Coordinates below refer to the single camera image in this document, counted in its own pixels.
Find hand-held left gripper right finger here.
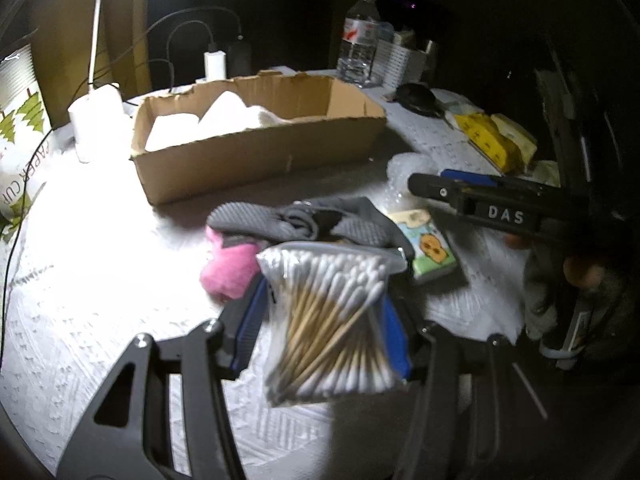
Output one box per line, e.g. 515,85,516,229
381,294,551,480

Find white paper roll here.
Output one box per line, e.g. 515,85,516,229
68,85,126,163

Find cardboard box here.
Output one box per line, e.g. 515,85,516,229
130,72,388,206

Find clear plastic water bottle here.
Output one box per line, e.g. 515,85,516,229
336,0,379,86

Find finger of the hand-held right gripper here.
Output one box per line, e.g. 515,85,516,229
407,170,556,221

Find yellow tissue pack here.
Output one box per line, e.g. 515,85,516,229
455,113,523,173

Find white desk lamp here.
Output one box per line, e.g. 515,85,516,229
47,0,161,96

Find white soft cloth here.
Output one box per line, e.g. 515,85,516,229
145,90,296,151

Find white power adapter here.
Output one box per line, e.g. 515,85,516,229
204,50,227,81

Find grey knit gloves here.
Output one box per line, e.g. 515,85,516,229
207,197,401,251

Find black cable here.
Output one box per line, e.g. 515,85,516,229
0,130,56,361

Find pale yellow packet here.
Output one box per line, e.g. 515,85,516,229
490,113,538,161

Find bag of cotton swabs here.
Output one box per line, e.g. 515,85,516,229
255,241,407,407

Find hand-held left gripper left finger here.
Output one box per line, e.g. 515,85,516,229
56,274,271,480

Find person's right hand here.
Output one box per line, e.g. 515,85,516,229
504,232,608,288

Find tree print paper cup bag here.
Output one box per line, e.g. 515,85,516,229
0,42,51,241

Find cartoon print tissue pack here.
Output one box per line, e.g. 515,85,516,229
387,208,458,283

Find pink fuzzy sock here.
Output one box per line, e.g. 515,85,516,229
200,225,262,304

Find white slatted basket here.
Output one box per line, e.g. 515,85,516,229
375,30,438,90

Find black round object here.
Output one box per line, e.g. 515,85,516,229
395,82,446,118

